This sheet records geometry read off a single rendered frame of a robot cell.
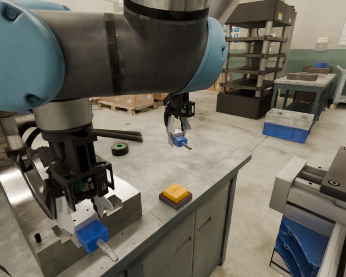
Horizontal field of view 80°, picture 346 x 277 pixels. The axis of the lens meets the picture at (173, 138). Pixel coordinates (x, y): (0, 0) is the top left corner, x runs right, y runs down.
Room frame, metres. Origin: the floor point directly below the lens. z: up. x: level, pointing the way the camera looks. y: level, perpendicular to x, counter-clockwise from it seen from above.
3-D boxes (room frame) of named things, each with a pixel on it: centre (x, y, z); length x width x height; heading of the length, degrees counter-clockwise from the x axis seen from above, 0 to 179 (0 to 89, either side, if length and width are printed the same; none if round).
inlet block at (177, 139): (0.72, -0.03, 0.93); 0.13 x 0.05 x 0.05; 28
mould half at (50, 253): (0.55, 0.36, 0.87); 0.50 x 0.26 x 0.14; 47
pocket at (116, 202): (0.43, 0.16, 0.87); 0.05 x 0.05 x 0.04; 47
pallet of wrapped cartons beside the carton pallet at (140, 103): (4.81, 1.10, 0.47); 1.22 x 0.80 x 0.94; 53
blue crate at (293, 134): (3.06, -1.80, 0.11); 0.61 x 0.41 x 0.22; 49
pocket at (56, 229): (0.35, 0.24, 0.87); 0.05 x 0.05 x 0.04; 47
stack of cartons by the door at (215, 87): (7.13, -1.49, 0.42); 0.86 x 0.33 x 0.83; 49
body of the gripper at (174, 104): (0.73, -0.03, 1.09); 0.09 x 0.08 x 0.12; 28
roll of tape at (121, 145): (0.89, 0.26, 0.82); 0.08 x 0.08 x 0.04
